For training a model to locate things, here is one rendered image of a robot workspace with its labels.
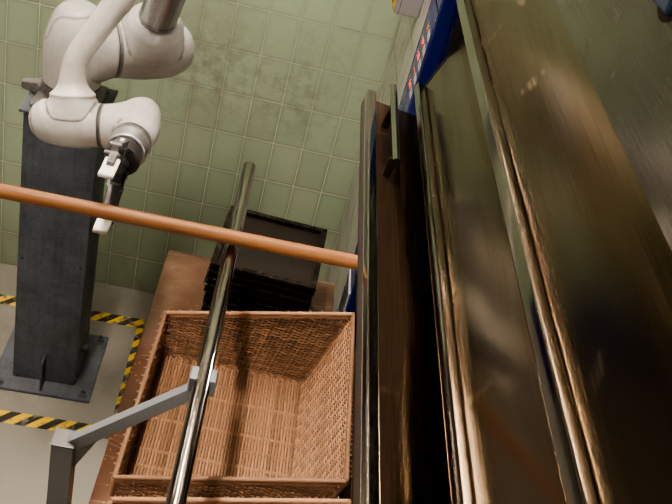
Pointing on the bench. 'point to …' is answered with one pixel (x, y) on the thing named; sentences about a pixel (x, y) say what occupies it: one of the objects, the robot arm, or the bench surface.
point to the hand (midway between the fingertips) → (103, 202)
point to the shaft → (177, 226)
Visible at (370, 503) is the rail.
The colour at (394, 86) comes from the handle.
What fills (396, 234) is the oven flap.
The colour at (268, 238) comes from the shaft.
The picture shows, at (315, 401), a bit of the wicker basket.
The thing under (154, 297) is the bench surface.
